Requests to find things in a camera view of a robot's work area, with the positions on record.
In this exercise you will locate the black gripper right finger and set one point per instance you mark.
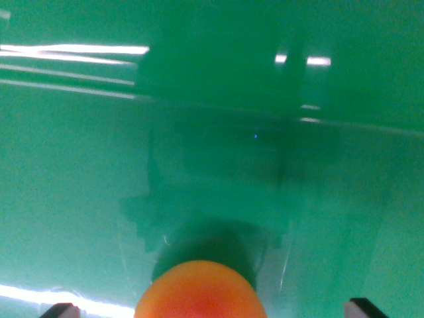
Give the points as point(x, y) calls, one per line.
point(359, 308)

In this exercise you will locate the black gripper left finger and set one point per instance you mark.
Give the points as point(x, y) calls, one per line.
point(63, 310)

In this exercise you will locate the orange peach fruit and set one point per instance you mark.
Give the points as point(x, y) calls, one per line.
point(200, 293)

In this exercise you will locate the green plastic bin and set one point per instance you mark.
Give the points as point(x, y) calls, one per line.
point(83, 165)

